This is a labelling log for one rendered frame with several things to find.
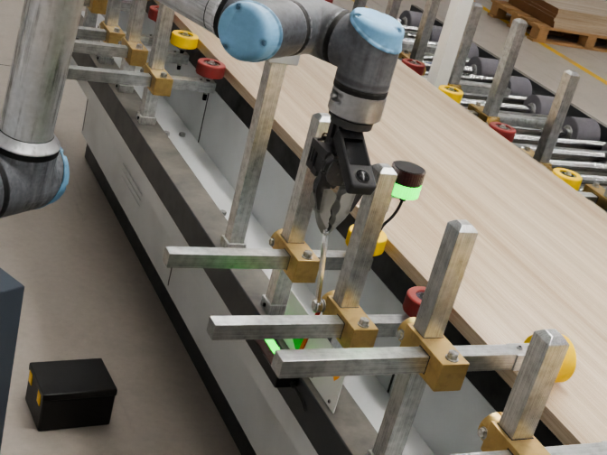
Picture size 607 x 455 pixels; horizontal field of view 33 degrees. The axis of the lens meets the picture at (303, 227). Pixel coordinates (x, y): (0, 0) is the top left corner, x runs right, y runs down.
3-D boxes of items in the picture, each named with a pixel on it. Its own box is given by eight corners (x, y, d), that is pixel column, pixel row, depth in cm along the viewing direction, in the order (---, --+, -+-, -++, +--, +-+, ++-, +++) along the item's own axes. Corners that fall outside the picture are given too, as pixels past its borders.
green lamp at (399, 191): (395, 199, 176) (397, 187, 175) (378, 183, 180) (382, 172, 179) (424, 200, 178) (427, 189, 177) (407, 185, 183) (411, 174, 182)
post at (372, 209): (312, 403, 192) (381, 169, 173) (305, 392, 195) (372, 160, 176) (329, 402, 194) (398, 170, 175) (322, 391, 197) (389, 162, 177)
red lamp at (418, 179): (398, 186, 175) (402, 174, 174) (382, 171, 179) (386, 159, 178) (428, 188, 177) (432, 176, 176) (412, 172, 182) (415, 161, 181)
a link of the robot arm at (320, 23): (266, -13, 166) (328, 13, 160) (306, -15, 175) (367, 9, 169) (253, 43, 170) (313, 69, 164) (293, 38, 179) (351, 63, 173)
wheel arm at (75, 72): (59, 81, 271) (61, 66, 269) (56, 77, 274) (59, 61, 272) (213, 96, 291) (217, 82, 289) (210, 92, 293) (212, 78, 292)
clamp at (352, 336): (347, 354, 180) (354, 329, 178) (316, 312, 191) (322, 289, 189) (374, 353, 182) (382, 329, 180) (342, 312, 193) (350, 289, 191)
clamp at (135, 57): (126, 65, 300) (130, 49, 298) (116, 50, 310) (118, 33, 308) (147, 67, 302) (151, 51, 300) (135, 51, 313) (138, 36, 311)
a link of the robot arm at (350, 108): (396, 102, 167) (344, 97, 162) (388, 130, 169) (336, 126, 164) (372, 82, 174) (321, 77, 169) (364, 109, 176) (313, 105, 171)
